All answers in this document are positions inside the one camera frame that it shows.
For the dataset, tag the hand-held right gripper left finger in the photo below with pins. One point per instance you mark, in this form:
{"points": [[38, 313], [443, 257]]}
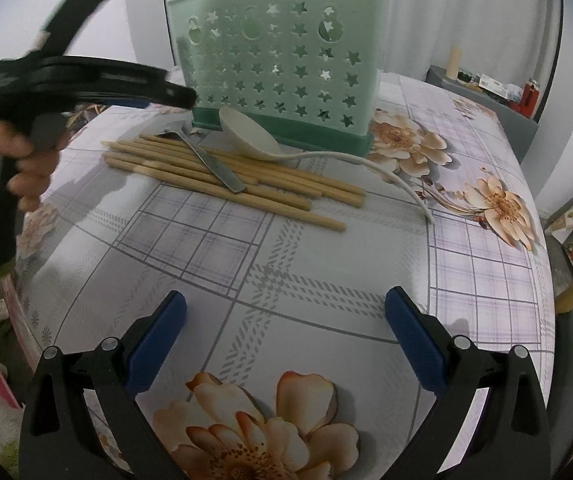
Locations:
{"points": [[159, 340]]}

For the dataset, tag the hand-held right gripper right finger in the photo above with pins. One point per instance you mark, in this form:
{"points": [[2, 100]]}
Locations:
{"points": [[416, 345]]}

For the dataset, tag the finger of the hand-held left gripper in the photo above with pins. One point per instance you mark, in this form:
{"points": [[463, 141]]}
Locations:
{"points": [[166, 94], [116, 69]]}

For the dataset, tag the white plastic ladle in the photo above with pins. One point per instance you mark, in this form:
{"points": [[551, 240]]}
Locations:
{"points": [[246, 135]]}

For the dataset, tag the metal spoon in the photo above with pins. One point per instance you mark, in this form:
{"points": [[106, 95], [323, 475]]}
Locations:
{"points": [[216, 170]]}

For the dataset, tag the green perforated utensil holder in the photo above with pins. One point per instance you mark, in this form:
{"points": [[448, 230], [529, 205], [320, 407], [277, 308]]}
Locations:
{"points": [[286, 128]]}

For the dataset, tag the pile of wooden chopsticks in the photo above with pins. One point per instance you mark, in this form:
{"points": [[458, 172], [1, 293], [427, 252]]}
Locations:
{"points": [[276, 183]]}

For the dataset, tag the floral checked tablecloth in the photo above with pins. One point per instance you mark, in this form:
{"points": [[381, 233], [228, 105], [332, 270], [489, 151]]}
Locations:
{"points": [[316, 270]]}

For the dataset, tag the grey cabinet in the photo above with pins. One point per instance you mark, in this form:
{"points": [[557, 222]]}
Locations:
{"points": [[511, 120]]}

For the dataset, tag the red container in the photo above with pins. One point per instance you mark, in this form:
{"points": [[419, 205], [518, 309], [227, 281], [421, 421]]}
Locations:
{"points": [[529, 97]]}

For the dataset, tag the white box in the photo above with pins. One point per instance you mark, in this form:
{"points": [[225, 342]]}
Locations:
{"points": [[496, 85]]}

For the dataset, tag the small dark jar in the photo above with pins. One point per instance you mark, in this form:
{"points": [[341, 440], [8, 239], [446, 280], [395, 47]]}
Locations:
{"points": [[464, 77]]}

